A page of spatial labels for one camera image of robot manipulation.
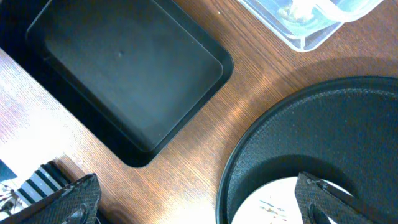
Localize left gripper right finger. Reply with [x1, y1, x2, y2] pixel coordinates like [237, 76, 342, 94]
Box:
[294, 172, 397, 223]

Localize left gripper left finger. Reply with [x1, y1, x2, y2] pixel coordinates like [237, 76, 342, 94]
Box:
[1, 174, 101, 224]

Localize clear plastic waste bin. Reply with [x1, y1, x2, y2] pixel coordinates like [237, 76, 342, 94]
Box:
[239, 0, 382, 52]

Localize grey plate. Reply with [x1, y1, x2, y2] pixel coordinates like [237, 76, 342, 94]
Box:
[231, 174, 351, 224]

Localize food scraps on plate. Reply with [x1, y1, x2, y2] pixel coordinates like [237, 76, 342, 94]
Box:
[256, 194, 289, 223]

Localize round black serving tray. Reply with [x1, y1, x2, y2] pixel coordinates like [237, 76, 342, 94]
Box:
[215, 77, 397, 223]

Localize black rectangular tray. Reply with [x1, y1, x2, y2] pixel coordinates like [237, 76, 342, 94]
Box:
[1, 0, 233, 167]

